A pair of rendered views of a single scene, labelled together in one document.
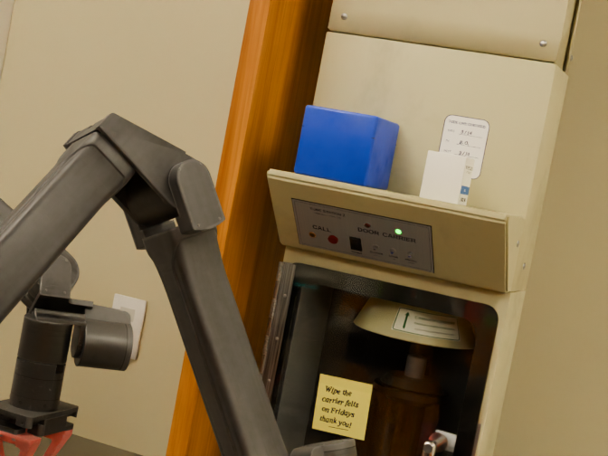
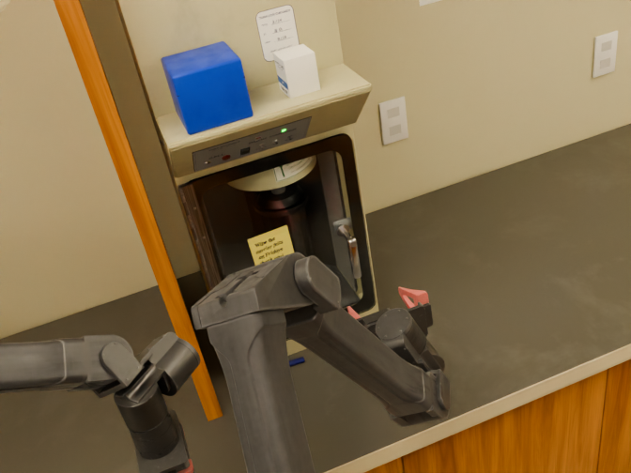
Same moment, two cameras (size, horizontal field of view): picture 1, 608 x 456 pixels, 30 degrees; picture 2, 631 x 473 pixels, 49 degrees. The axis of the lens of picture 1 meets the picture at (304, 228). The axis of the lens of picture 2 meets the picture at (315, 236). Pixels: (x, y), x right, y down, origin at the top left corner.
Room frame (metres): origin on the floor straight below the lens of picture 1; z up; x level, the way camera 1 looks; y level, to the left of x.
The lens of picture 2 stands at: (0.62, 0.43, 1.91)
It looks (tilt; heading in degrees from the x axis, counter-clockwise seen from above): 34 degrees down; 325
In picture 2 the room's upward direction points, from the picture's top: 11 degrees counter-clockwise
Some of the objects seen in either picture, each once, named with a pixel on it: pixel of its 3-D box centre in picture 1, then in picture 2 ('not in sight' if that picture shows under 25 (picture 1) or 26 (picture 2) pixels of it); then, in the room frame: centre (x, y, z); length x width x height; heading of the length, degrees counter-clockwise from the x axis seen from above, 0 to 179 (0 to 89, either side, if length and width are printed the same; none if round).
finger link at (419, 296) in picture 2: not in sight; (403, 306); (1.28, -0.18, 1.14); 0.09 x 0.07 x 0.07; 158
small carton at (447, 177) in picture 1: (447, 178); (297, 70); (1.44, -0.17, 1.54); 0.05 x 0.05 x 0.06; 70
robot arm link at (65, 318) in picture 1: (50, 339); (144, 399); (1.32, 0.27, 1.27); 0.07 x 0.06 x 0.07; 112
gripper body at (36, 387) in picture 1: (36, 389); (154, 433); (1.32, 0.27, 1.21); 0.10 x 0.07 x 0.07; 159
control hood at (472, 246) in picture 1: (388, 230); (268, 129); (1.47, -0.11, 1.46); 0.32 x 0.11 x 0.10; 69
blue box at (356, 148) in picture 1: (347, 147); (207, 86); (1.49, -0.04, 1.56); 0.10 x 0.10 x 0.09; 69
